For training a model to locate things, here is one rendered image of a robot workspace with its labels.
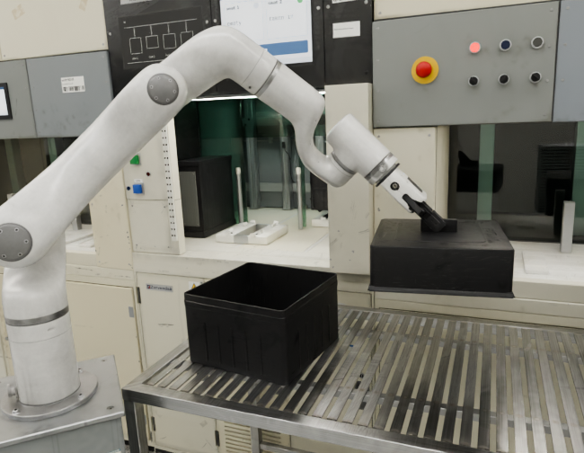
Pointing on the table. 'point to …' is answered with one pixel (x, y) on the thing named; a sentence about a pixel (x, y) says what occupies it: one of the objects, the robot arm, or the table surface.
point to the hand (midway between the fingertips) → (435, 221)
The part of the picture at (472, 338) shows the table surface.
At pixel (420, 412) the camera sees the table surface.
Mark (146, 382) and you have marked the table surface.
